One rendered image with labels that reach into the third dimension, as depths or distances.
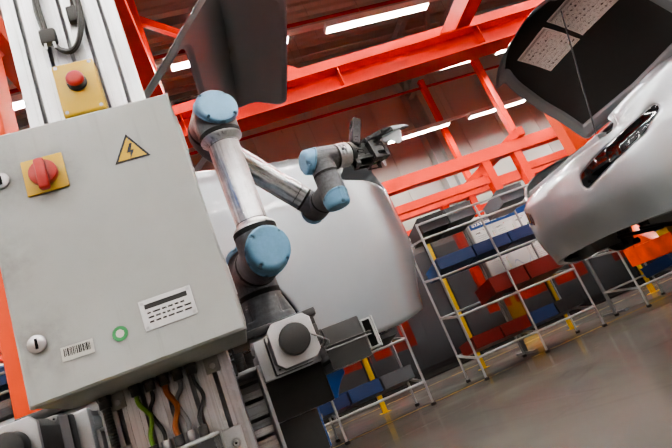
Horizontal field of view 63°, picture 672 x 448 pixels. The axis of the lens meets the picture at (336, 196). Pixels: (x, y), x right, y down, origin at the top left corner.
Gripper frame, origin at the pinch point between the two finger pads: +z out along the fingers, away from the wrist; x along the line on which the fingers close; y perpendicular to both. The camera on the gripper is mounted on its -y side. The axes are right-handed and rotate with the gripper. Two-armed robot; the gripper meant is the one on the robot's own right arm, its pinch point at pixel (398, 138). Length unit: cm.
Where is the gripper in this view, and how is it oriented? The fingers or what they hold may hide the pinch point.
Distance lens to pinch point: 177.5
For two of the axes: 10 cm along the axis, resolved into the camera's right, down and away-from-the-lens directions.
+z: 8.6, -2.0, 4.7
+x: 3.0, -5.4, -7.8
